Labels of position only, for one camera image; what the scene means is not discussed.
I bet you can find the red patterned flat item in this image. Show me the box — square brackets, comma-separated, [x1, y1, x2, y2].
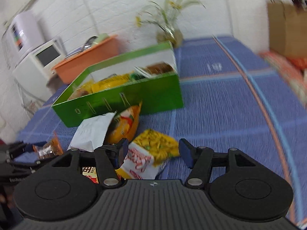
[259, 50, 307, 108]

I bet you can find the orange plastic basin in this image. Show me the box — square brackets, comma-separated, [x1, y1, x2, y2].
[51, 34, 120, 85]

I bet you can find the small clear snack packet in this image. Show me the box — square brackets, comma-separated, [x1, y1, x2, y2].
[32, 132, 64, 160]

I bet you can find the glass vase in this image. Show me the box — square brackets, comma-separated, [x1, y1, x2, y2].
[156, 26, 184, 48]

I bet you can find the red snack packet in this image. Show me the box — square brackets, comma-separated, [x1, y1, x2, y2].
[81, 165, 99, 184]

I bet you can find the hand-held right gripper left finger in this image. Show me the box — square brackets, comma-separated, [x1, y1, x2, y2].
[51, 138, 130, 189]

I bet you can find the green flowering plant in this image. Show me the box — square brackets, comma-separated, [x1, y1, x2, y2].
[135, 0, 207, 33]

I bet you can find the green pea snack packet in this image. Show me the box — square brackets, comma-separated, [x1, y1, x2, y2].
[129, 72, 145, 81]

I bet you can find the white machine with screen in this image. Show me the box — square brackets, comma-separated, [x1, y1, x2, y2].
[12, 38, 66, 102]

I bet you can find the blue patterned tablecloth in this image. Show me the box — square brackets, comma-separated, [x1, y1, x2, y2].
[14, 35, 307, 223]

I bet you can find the white wall water purifier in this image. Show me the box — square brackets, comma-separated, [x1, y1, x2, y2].
[2, 10, 46, 60]

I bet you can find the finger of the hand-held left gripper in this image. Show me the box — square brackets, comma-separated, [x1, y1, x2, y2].
[7, 159, 43, 173]
[8, 142, 36, 155]

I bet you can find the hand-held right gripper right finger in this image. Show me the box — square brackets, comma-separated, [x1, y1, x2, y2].
[179, 138, 257, 190]

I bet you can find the orange snack packet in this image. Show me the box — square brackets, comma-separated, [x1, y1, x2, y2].
[105, 102, 143, 145]

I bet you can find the metal bowl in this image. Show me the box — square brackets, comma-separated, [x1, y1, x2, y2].
[82, 36, 99, 49]

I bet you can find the white snack packet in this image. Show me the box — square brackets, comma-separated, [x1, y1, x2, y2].
[69, 112, 117, 152]

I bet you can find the yellow transparent snack packet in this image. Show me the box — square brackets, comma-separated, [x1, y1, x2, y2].
[90, 74, 132, 94]

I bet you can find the brown paper bag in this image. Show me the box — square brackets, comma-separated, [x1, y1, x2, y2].
[267, 1, 307, 58]

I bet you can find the green cardboard box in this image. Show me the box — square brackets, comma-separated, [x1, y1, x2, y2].
[51, 41, 185, 128]

